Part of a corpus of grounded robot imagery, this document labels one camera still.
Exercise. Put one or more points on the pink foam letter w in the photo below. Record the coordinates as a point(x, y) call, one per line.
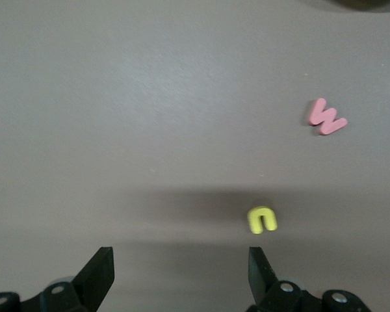
point(317, 112)

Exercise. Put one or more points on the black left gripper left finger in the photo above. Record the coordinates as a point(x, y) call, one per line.
point(84, 286)

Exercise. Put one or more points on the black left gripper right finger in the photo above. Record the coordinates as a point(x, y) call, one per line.
point(266, 289)

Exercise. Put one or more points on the yellow foam letter u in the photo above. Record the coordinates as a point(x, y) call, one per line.
point(261, 213)

